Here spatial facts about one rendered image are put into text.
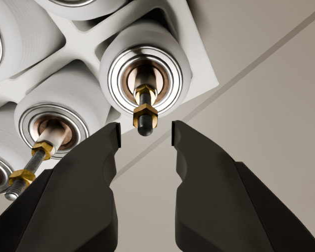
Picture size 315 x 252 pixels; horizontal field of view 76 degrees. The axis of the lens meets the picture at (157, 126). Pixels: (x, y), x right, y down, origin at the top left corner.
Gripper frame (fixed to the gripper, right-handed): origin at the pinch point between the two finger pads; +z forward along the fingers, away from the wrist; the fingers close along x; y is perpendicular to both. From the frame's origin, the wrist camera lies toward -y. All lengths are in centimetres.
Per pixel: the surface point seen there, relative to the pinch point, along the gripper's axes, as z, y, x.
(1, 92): 16.3, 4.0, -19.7
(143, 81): 6.4, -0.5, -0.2
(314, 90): 34, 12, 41
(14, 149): 10.5, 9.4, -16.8
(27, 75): 16.3, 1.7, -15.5
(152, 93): 5.4, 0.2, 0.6
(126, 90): 9.0, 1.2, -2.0
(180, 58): 9.3, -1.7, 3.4
